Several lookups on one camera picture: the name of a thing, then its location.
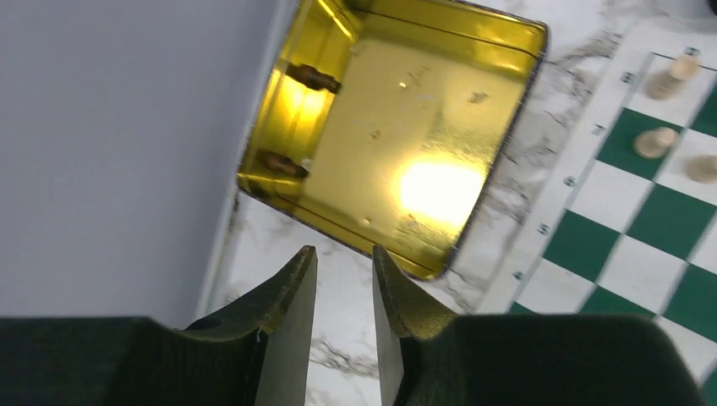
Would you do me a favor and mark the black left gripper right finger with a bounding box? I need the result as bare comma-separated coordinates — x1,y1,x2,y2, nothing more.
372,245,705,405

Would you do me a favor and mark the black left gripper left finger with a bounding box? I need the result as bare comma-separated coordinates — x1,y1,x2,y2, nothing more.
1,245,318,405

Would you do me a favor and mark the green white chess board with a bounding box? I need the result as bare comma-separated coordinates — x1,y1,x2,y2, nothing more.
479,18,716,404

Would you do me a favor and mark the light chess pieces row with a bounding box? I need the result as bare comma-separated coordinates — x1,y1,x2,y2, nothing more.
627,55,716,195

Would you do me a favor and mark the dark pawn in tin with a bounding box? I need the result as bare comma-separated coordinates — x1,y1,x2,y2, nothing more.
285,63,342,94
259,151,309,179

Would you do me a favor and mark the left gold tin box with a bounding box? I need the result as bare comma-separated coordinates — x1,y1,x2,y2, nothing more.
236,1,550,280

